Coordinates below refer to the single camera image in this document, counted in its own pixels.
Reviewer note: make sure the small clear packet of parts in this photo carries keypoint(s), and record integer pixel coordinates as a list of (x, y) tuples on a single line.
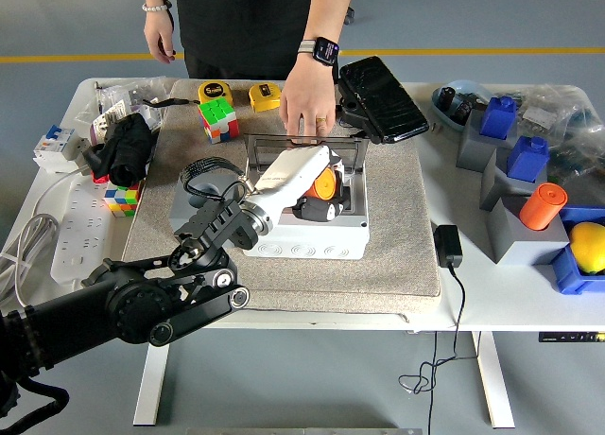
[(539, 119)]

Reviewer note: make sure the small colourful puzzle cube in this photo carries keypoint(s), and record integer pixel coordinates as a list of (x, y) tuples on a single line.
[(123, 201)]

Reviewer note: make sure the squarish yellow tape measure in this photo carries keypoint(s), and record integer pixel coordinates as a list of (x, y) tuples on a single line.
[(264, 97)]

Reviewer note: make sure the black power adapter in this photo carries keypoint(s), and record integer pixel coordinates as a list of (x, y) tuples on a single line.
[(448, 246)]

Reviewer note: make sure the person's left forearm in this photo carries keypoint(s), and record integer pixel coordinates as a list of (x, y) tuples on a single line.
[(328, 14)]

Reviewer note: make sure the white power strip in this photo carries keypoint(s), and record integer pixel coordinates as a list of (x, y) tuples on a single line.
[(80, 236)]

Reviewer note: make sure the packet with white label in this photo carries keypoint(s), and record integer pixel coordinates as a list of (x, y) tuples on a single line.
[(113, 113)]

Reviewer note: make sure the clear plastic bag with parts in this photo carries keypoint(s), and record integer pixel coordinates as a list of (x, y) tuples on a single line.
[(569, 105)]

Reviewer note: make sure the grey holder block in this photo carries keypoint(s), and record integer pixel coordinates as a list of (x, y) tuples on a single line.
[(472, 146), (496, 184), (520, 248)]

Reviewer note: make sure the black smartwatch with grey band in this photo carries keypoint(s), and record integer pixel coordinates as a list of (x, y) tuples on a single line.
[(326, 49)]

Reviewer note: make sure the person's torso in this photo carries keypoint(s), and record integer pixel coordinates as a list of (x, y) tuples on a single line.
[(246, 23)]

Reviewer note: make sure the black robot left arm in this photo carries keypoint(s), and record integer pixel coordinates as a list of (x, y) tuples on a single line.
[(94, 312)]

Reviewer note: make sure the person's left hand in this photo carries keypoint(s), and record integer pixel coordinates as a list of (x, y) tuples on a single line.
[(307, 99)]

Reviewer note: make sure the large colourful puzzle cube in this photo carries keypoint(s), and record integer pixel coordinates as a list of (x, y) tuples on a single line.
[(219, 118)]

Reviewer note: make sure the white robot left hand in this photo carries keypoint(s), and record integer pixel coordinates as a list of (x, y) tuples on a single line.
[(293, 175)]

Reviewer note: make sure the white junction box with lid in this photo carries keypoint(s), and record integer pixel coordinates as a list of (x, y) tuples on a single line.
[(350, 246)]

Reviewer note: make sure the white circuit breaker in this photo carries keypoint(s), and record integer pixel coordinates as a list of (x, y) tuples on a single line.
[(52, 151)]

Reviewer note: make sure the yellow lemon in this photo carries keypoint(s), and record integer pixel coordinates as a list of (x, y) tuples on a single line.
[(588, 248)]

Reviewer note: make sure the orange cylinder battery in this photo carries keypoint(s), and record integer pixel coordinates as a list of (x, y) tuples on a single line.
[(541, 210), (325, 184)]

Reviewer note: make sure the round yellow tape measure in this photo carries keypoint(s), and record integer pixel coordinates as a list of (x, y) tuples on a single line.
[(212, 92)]

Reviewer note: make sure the blue plastic bin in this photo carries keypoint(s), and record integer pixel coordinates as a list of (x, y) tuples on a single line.
[(572, 279)]

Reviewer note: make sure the person's right hand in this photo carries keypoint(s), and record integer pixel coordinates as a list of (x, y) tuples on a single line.
[(158, 33)]

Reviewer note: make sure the white table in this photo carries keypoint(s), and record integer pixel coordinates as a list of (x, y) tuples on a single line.
[(496, 293)]

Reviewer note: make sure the grey block with round hole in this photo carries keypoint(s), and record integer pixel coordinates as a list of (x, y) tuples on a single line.
[(208, 189)]

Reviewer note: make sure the black capacitor in bowl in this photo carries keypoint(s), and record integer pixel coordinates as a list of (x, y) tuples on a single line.
[(465, 108), (447, 97)]

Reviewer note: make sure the blue bottle-shaped block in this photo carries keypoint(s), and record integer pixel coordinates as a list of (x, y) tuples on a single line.
[(496, 120), (527, 163)]

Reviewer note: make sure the black table control panel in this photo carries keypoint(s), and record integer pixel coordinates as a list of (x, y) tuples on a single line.
[(567, 336)]

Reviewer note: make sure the light blue bowl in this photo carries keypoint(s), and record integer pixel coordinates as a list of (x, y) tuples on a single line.
[(442, 114)]

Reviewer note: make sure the black cloth bundle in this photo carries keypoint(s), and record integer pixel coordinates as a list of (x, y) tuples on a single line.
[(125, 146)]

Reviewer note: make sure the clear plastic bags with hardware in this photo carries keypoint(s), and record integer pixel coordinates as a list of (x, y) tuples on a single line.
[(118, 92)]

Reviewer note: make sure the grey-brown mat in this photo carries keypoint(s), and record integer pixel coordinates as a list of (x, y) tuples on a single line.
[(307, 283)]

